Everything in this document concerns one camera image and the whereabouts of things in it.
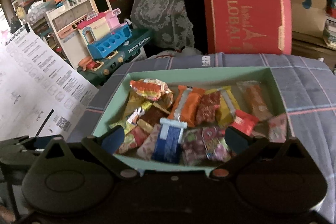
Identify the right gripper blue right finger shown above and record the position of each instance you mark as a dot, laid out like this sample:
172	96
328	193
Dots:
236	140

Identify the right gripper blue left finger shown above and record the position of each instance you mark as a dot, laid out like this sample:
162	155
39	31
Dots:
113	139

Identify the brown gold chocolate wafer packet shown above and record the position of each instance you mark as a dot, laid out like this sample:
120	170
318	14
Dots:
152	117

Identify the small red square packet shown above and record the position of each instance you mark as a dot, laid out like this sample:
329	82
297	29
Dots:
244	122

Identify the purple green candy bag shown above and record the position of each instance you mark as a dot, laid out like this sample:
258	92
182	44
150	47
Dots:
205	143

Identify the yellow bar snack wrapper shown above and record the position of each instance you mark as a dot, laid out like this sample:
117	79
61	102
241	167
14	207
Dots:
228	105

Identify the pink cartoon packet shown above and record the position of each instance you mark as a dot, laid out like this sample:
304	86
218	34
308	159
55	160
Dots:
277	128

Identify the dark red snack packet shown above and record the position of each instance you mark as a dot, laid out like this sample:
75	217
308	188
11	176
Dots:
208	107

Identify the long yellow snack stick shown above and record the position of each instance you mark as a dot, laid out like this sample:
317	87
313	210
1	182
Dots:
134	102

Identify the orange clear snack packet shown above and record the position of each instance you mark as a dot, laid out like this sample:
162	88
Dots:
252	93

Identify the green cardboard box tray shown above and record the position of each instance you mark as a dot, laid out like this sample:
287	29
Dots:
206	78

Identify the blue white snack packet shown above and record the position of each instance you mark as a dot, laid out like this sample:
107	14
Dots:
168	145

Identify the orange silver bar wrapper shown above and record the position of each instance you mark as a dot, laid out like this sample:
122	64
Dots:
186	104

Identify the orange yellow puffed snack bag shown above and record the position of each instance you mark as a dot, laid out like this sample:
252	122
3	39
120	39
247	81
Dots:
150	89

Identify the white printed instruction sheet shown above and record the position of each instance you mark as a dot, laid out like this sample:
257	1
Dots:
41	94

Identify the plaid blue quilt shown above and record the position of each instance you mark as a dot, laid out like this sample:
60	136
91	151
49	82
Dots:
307	88

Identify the toy kitchen playset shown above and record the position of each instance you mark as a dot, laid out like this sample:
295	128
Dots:
93	39

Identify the red Global gift box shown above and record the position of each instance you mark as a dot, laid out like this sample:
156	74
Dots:
249	26

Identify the grey lace cloth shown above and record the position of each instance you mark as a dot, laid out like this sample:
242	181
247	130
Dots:
168	21

